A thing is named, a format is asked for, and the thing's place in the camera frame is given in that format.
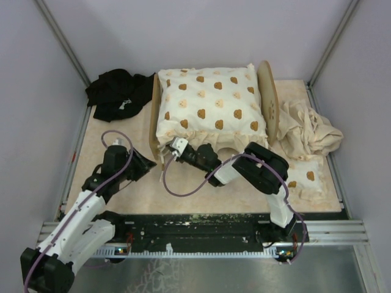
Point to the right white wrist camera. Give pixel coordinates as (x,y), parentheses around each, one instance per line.
(178,147)

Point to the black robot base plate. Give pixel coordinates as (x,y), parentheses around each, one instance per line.
(206,233)

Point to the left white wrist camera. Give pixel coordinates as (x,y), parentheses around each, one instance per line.
(119,142)

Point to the bear print white cushion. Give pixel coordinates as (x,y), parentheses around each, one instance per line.
(210,113)

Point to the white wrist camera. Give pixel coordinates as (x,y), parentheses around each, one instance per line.
(119,142)
(178,147)

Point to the small bear print cloth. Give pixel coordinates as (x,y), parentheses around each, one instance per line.
(306,180)

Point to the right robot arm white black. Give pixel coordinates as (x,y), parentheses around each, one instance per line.
(263,169)

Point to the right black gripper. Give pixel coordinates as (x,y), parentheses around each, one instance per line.
(180,158)

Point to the left aluminium corner rail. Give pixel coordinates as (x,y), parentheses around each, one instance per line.
(62,39)

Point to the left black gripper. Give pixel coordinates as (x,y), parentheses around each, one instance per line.
(142,163)

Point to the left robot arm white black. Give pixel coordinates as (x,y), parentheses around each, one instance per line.
(54,263)

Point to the right aluminium corner rail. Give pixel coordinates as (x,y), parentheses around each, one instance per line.
(333,42)

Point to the cream crumpled blanket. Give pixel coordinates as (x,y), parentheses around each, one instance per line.
(303,131)

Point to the aluminium corner rail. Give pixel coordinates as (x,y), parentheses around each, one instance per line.
(333,42)
(62,39)

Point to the wooden pet bed frame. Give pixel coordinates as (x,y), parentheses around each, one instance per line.
(265,97)

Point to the black cloth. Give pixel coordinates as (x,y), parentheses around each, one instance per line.
(118,95)

